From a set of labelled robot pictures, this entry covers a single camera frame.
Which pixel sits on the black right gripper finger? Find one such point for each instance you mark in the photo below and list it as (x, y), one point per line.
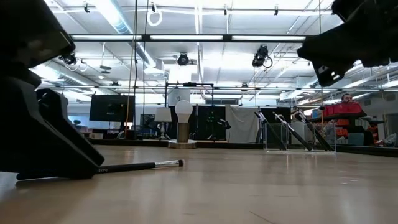
(329, 46)
(329, 76)

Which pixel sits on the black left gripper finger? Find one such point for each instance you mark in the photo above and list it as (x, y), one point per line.
(37, 146)
(68, 127)

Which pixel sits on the black makeup brush silver ferrule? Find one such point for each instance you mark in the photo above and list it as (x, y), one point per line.
(321, 137)
(297, 137)
(275, 137)

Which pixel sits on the black makeup brush white print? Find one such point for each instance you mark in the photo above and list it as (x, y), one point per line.
(130, 167)

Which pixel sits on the blue planter with green plants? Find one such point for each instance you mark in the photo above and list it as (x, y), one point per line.
(82, 128)

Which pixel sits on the wooden side table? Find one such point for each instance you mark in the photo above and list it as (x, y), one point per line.
(94, 136)

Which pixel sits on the person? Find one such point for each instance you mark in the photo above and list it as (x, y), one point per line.
(347, 98)

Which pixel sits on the red storage bin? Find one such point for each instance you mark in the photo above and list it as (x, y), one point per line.
(328, 110)
(354, 108)
(340, 109)

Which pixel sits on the blue box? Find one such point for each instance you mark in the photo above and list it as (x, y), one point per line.
(317, 112)

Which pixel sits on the black shelf unit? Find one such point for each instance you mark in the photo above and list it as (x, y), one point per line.
(348, 115)

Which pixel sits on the orange storage bin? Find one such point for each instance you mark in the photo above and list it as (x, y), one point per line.
(342, 132)
(343, 122)

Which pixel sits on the black backdrop panel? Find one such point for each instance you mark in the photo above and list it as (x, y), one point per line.
(202, 118)
(284, 113)

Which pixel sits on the clear acrylic brush organizer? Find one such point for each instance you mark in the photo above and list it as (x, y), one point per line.
(311, 150)

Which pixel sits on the white bag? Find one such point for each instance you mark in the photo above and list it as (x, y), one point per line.
(391, 140)

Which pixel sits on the white shade table lamp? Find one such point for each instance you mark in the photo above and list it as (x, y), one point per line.
(163, 114)

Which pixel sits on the white backdrop sheet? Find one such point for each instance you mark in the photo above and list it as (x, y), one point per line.
(242, 124)

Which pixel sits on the black overhead rig beam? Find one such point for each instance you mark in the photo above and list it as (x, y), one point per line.
(227, 38)

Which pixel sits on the brass lamp with white bulb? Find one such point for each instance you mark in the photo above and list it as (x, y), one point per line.
(183, 132)

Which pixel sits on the black wall monitor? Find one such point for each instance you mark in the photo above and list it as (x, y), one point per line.
(109, 109)

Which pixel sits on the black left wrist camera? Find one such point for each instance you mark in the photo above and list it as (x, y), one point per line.
(37, 37)

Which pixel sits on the black ceiling camera cluster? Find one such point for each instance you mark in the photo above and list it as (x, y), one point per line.
(70, 59)

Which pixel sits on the black rack frame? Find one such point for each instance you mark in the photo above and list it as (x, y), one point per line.
(189, 84)

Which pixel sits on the black metal table frame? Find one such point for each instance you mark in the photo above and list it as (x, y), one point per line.
(217, 145)

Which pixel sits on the black round ceiling camera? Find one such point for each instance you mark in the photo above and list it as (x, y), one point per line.
(183, 59)

